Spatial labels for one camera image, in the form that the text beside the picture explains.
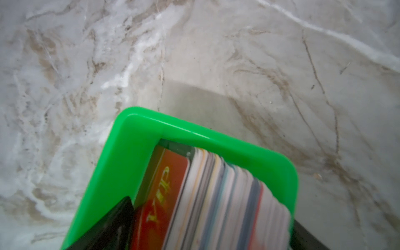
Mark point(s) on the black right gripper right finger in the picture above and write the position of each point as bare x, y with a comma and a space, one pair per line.
303, 240

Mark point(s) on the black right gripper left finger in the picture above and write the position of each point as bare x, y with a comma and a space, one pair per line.
111, 232

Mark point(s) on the green plastic card tray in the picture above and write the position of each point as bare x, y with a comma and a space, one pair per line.
129, 147

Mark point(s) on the stack of cards in tray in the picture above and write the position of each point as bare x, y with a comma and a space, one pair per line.
192, 199

